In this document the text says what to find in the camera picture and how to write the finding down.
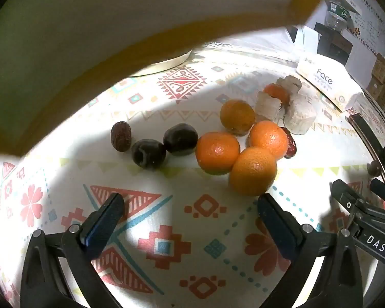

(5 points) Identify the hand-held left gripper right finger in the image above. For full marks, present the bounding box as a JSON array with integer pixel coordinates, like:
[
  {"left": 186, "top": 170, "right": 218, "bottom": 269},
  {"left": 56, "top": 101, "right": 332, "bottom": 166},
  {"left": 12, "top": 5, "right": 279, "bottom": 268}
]
[{"left": 257, "top": 193, "right": 363, "bottom": 308}]

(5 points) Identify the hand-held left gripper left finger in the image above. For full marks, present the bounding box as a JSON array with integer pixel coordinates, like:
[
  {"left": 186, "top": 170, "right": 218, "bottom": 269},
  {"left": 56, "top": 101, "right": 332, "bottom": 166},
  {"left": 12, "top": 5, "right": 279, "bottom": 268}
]
[{"left": 20, "top": 192, "right": 126, "bottom": 308}]

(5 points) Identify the orange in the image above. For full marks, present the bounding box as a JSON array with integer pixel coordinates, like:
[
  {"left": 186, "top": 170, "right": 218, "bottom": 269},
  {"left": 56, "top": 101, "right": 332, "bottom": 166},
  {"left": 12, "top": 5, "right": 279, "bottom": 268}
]
[
  {"left": 195, "top": 131, "right": 241, "bottom": 175},
  {"left": 263, "top": 83, "right": 290, "bottom": 105},
  {"left": 229, "top": 147, "right": 278, "bottom": 197},
  {"left": 248, "top": 120, "right": 289, "bottom": 161},
  {"left": 220, "top": 99, "right": 255, "bottom": 136}
]

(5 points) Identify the red date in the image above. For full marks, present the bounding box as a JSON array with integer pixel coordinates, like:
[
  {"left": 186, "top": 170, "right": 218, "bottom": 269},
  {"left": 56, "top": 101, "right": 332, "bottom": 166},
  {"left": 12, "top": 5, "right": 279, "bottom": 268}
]
[
  {"left": 281, "top": 127, "right": 297, "bottom": 159},
  {"left": 111, "top": 121, "right": 133, "bottom": 152}
]

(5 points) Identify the beige pastry cake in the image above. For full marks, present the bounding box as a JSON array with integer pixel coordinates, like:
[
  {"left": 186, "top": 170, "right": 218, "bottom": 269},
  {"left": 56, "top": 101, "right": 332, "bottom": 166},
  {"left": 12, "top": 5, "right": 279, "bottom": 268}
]
[
  {"left": 275, "top": 75, "right": 303, "bottom": 95},
  {"left": 255, "top": 90, "right": 283, "bottom": 123}
]

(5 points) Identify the yellow cardboard tray box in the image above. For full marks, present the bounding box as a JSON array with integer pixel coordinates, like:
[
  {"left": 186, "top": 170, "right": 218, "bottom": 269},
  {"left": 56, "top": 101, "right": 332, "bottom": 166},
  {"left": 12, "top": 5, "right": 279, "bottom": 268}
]
[{"left": 0, "top": 0, "right": 344, "bottom": 159}]

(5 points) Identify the patterned tablecloth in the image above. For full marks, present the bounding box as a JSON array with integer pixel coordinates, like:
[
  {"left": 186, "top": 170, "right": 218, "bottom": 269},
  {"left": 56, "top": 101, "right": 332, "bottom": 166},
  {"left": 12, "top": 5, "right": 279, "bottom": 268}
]
[{"left": 0, "top": 27, "right": 385, "bottom": 308}]

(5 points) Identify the tissue pack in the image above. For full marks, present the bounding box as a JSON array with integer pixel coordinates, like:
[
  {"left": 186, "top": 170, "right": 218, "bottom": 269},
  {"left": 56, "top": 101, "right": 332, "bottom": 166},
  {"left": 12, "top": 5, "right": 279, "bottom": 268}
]
[{"left": 296, "top": 54, "right": 364, "bottom": 112}]

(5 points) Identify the black box stand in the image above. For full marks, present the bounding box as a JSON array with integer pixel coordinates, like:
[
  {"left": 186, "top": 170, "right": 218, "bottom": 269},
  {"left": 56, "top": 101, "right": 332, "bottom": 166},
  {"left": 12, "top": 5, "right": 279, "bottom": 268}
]
[{"left": 314, "top": 22, "right": 354, "bottom": 66}]

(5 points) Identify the white panel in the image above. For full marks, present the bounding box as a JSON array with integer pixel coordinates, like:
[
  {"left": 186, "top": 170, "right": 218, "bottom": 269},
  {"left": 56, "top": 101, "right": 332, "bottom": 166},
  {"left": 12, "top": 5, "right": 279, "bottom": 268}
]
[{"left": 289, "top": 25, "right": 320, "bottom": 60}]

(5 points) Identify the white plate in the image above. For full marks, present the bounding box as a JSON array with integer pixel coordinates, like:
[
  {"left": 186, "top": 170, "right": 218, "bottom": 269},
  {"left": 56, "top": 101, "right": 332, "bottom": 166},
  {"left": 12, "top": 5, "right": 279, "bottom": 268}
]
[{"left": 128, "top": 49, "right": 194, "bottom": 78}]

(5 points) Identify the clear water bottle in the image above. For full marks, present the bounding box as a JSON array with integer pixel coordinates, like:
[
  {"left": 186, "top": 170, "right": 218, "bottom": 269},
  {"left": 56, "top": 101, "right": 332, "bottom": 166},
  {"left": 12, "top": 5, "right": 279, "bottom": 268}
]
[{"left": 325, "top": 0, "right": 355, "bottom": 33}]

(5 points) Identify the wall poster with writing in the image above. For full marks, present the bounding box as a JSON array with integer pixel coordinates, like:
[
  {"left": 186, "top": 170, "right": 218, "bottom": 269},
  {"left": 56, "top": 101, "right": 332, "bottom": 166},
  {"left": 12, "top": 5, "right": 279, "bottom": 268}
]
[{"left": 338, "top": 0, "right": 385, "bottom": 60}]

